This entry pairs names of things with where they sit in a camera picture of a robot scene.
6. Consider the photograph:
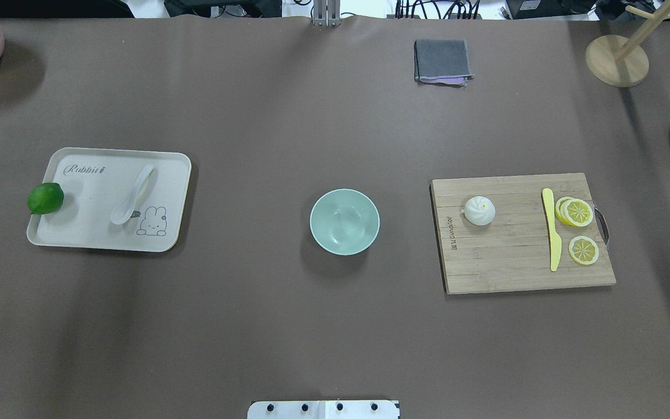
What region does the light green bowl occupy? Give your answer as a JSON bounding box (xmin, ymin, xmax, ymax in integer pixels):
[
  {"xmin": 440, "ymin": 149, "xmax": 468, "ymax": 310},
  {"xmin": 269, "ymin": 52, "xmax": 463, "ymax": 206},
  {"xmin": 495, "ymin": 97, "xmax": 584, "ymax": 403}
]
[{"xmin": 309, "ymin": 189, "xmax": 381, "ymax": 255}]

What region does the single lemon slice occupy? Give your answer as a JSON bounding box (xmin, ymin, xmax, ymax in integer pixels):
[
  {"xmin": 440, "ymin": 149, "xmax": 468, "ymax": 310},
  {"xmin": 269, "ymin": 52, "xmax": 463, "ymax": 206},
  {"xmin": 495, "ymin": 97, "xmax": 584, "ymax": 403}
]
[{"xmin": 567, "ymin": 236, "xmax": 599, "ymax": 265}]

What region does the bamboo cutting board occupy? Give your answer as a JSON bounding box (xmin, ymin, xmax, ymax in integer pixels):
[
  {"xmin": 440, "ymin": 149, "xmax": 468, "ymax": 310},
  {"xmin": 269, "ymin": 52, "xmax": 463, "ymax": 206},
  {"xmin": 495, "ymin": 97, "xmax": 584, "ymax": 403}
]
[{"xmin": 430, "ymin": 173, "xmax": 616, "ymax": 294}]

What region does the white ceramic spoon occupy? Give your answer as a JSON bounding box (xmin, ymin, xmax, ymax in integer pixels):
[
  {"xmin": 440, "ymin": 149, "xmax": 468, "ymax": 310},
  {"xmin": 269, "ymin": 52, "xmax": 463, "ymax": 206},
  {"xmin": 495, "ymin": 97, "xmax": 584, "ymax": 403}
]
[{"xmin": 109, "ymin": 164, "xmax": 156, "ymax": 225}]

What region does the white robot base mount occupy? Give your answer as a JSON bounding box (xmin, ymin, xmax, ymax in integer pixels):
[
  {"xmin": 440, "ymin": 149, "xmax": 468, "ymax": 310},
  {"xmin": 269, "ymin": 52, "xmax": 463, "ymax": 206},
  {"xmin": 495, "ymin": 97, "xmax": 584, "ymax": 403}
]
[{"xmin": 247, "ymin": 399, "xmax": 401, "ymax": 418}]

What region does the upper lemon slice stack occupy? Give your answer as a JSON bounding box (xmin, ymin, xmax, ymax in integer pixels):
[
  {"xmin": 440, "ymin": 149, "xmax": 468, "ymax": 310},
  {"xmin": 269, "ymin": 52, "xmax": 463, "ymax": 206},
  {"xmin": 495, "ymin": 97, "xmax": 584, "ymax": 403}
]
[{"xmin": 555, "ymin": 197, "xmax": 594, "ymax": 228}]

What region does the yellow plastic knife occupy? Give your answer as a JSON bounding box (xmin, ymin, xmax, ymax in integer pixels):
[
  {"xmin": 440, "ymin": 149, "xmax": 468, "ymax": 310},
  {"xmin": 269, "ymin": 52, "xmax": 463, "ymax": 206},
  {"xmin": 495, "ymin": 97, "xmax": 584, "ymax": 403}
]
[{"xmin": 541, "ymin": 188, "xmax": 562, "ymax": 272}]

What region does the folded grey cloth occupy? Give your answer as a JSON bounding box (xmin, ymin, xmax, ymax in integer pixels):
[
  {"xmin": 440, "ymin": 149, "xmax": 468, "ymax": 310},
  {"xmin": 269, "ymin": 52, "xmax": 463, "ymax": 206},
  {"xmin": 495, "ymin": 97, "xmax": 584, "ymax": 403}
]
[{"xmin": 413, "ymin": 39, "xmax": 475, "ymax": 87}]

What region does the cream rabbit print tray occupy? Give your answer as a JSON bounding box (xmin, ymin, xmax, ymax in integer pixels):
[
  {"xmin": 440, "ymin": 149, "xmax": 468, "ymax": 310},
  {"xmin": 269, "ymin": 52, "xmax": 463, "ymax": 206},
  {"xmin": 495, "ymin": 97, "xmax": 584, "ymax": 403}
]
[{"xmin": 27, "ymin": 147, "xmax": 192, "ymax": 253}]

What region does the aluminium frame post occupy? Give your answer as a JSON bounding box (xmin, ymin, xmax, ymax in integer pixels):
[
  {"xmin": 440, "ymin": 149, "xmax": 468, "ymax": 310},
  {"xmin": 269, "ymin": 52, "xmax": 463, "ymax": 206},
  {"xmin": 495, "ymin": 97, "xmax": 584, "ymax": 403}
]
[{"xmin": 312, "ymin": 0, "xmax": 342, "ymax": 27}]

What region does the wooden mug tree stand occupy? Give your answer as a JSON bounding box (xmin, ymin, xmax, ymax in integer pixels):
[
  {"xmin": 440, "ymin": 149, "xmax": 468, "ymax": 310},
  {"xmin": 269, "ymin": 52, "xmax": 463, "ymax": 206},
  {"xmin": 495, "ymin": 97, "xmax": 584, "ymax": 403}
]
[{"xmin": 585, "ymin": 1, "xmax": 670, "ymax": 88}]

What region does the green lime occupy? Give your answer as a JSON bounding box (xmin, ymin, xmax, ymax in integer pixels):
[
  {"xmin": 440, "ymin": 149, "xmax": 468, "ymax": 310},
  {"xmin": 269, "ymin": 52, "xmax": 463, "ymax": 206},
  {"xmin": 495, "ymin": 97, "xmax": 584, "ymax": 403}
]
[{"xmin": 27, "ymin": 182, "xmax": 65, "ymax": 215}]

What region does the white steamed bun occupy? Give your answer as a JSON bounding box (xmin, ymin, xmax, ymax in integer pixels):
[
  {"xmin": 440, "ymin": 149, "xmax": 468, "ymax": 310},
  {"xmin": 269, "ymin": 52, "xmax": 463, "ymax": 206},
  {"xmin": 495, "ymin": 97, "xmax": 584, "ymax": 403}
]
[{"xmin": 462, "ymin": 196, "xmax": 496, "ymax": 226}]

